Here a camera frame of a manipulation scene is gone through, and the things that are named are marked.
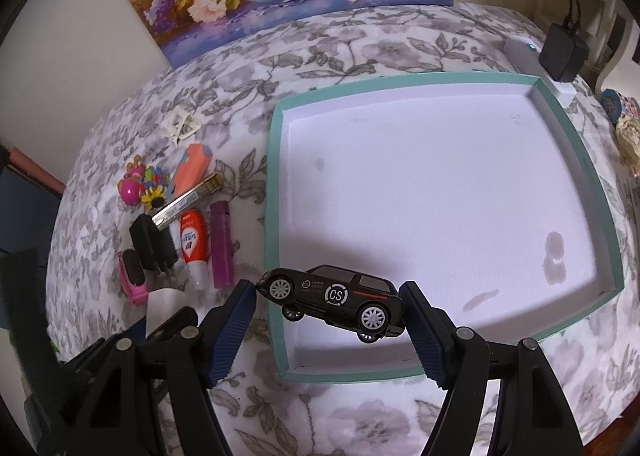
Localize pink smart watch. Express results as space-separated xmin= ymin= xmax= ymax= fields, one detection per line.
xmin=117 ymin=249 xmax=149 ymax=306

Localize black power adapter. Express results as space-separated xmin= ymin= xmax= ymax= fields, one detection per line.
xmin=129 ymin=214 xmax=179 ymax=283

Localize black toy car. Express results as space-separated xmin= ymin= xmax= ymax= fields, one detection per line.
xmin=257 ymin=264 xmax=405 ymax=344

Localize purple lighter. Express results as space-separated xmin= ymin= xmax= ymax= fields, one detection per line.
xmin=209 ymin=200 xmax=235 ymax=289

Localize red white correction bottle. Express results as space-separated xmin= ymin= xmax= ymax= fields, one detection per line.
xmin=180 ymin=209 xmax=210 ymax=290

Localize colourful flower hair clips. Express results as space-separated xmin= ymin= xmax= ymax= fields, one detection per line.
xmin=140 ymin=165 xmax=169 ymax=212

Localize silver harmonica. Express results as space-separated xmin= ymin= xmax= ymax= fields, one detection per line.
xmin=152 ymin=173 xmax=224 ymax=229

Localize orange blue toy pouch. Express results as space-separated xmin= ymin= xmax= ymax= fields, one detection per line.
xmin=168 ymin=143 xmax=213 ymax=200

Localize cream hair claw clip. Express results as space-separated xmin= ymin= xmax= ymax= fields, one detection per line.
xmin=162 ymin=107 xmax=201 ymax=145

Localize pink dog toy figure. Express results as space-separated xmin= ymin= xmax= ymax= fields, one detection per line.
xmin=117 ymin=156 xmax=145 ymax=207

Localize grey floral blanket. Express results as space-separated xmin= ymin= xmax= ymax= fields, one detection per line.
xmin=46 ymin=3 xmax=639 ymax=440

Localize teal rimmed white tray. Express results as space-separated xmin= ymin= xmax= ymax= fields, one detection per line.
xmin=264 ymin=71 xmax=625 ymax=384

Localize beige fabric flower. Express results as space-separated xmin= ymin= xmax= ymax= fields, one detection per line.
xmin=615 ymin=115 xmax=640 ymax=169

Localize white power strip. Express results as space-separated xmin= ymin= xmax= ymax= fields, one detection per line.
xmin=503 ymin=36 xmax=576 ymax=109

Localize black plug charger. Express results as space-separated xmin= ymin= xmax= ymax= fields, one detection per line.
xmin=539 ymin=23 xmax=589 ymax=83

